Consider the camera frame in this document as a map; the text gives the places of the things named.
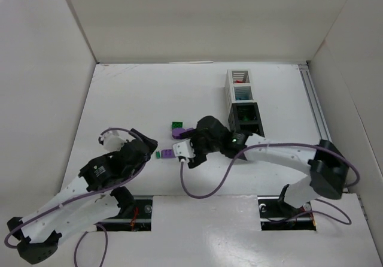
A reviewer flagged small teal square lego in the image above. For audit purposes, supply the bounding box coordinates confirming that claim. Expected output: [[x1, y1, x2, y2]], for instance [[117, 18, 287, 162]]
[[235, 94, 253, 101]]

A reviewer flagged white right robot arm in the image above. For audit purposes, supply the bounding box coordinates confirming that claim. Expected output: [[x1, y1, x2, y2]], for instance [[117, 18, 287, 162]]
[[174, 116, 349, 208]]

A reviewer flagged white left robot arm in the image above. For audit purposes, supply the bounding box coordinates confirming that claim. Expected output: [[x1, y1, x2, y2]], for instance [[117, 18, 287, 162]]
[[4, 128, 158, 265]]

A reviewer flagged purple oval lego piece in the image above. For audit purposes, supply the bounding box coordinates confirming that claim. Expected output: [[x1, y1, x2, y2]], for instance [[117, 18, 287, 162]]
[[172, 128, 186, 139]]

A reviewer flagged dark green studded lego brick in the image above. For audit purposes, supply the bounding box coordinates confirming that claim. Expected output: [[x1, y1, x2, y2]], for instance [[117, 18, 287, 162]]
[[172, 122, 183, 129]]

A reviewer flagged black double-bin container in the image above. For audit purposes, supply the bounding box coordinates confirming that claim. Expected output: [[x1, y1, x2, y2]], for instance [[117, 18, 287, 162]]
[[228, 102, 265, 137]]

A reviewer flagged purple rounded lego brick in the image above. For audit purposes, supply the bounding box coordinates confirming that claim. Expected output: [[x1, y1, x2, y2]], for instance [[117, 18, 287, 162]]
[[160, 149, 175, 159]]

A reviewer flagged white double-bin container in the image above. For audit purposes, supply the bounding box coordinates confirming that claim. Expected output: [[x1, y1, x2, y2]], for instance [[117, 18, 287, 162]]
[[224, 69, 256, 111]]

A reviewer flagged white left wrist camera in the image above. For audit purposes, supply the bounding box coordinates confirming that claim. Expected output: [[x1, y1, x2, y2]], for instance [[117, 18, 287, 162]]
[[99, 131, 126, 152]]

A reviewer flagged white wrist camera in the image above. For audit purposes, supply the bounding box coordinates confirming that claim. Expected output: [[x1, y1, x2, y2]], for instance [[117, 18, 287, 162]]
[[172, 139, 195, 162], [99, 131, 126, 152]]

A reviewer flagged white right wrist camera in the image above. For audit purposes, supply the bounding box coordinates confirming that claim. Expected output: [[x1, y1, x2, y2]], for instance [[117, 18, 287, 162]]
[[172, 139, 195, 162]]

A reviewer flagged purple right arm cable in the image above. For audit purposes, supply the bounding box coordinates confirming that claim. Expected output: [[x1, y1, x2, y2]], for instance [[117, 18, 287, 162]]
[[179, 142, 360, 226]]

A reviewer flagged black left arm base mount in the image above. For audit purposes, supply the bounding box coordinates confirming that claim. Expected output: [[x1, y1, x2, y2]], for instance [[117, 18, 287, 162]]
[[98, 187, 153, 232]]

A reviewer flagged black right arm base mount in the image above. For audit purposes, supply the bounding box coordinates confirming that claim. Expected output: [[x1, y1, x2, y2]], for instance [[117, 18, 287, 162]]
[[257, 196, 316, 231]]

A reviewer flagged aluminium rail at table edge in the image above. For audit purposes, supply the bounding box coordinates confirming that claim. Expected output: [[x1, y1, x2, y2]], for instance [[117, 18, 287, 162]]
[[298, 64, 332, 141]]

